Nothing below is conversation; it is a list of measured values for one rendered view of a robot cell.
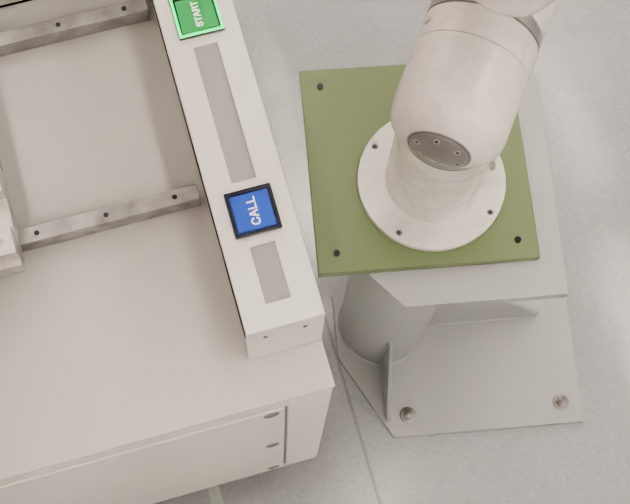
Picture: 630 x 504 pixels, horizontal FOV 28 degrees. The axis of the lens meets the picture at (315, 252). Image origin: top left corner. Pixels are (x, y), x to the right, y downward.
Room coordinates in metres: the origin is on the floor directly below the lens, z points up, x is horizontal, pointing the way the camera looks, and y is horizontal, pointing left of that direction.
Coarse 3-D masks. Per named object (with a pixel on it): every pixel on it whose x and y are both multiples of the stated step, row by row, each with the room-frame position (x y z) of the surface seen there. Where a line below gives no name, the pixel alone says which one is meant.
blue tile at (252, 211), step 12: (252, 192) 0.46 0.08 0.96; (264, 192) 0.47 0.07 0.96; (240, 204) 0.45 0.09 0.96; (252, 204) 0.45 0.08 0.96; (264, 204) 0.45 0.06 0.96; (240, 216) 0.43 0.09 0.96; (252, 216) 0.43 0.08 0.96; (264, 216) 0.44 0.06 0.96; (240, 228) 0.42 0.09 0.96; (252, 228) 0.42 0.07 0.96
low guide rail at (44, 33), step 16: (144, 0) 0.75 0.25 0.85; (64, 16) 0.72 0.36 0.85; (80, 16) 0.72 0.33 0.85; (96, 16) 0.72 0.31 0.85; (112, 16) 0.73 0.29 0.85; (128, 16) 0.73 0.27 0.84; (144, 16) 0.74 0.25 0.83; (0, 32) 0.69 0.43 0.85; (16, 32) 0.69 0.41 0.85; (32, 32) 0.69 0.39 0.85; (48, 32) 0.69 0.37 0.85; (64, 32) 0.70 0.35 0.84; (80, 32) 0.71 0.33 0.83; (96, 32) 0.71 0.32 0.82; (0, 48) 0.67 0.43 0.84; (16, 48) 0.67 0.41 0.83; (32, 48) 0.68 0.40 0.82
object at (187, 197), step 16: (176, 192) 0.49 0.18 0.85; (192, 192) 0.49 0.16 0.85; (112, 208) 0.46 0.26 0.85; (128, 208) 0.47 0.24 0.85; (144, 208) 0.47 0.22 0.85; (160, 208) 0.47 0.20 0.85; (176, 208) 0.48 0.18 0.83; (48, 224) 0.43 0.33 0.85; (64, 224) 0.44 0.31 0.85; (80, 224) 0.44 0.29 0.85; (96, 224) 0.44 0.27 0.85; (112, 224) 0.45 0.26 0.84; (32, 240) 0.41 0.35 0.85; (48, 240) 0.42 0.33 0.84; (64, 240) 0.42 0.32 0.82
